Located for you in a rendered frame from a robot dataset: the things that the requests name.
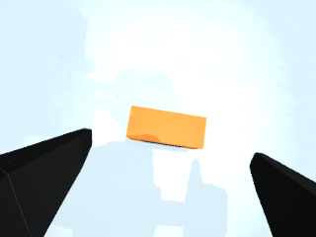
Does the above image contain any orange block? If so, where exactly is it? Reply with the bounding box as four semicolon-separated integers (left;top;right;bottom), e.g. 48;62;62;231
125;106;206;150

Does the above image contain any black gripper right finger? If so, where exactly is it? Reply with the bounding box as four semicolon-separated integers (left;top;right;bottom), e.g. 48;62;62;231
249;153;316;237

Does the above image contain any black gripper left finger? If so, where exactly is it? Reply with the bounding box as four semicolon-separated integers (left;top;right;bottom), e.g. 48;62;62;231
0;127;92;237

